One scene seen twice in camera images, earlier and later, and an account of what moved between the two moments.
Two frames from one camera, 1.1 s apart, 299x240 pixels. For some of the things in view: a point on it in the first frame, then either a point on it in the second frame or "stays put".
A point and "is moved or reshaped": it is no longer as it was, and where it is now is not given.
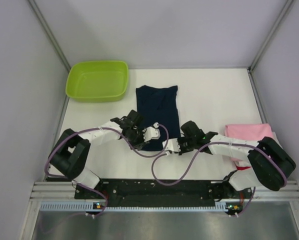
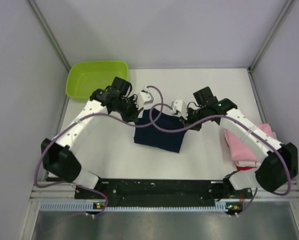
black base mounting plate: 161,194 stays put
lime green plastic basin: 97,81 stays put
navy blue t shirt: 158,104 is moved or reshaped
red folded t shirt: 242,168 stays put
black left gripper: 138,145 to 134,113
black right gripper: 182,151 to 188,122
